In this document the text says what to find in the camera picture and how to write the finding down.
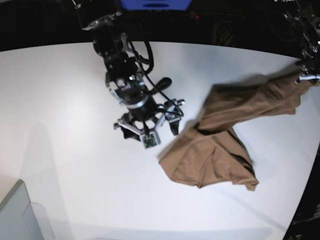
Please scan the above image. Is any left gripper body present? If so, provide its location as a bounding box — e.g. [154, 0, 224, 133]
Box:
[295, 58, 320, 84]

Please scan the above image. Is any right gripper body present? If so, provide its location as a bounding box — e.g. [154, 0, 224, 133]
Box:
[113, 99, 185, 136]

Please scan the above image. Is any brown t-shirt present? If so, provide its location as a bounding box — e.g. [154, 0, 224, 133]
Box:
[159, 72, 320, 191]

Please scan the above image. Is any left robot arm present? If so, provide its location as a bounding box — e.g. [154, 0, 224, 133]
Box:
[279, 0, 320, 85]

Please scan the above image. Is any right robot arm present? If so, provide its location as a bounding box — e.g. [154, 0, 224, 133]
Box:
[85, 12, 185, 149]

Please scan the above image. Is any black power strip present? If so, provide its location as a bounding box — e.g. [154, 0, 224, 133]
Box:
[188, 11, 245, 23]

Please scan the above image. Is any blue box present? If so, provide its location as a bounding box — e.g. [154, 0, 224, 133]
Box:
[120, 0, 192, 11]

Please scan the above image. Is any grey plastic bin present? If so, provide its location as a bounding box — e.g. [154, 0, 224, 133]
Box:
[0, 180, 56, 240]

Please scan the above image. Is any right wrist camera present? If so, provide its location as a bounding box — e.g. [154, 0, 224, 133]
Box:
[139, 131, 161, 149]

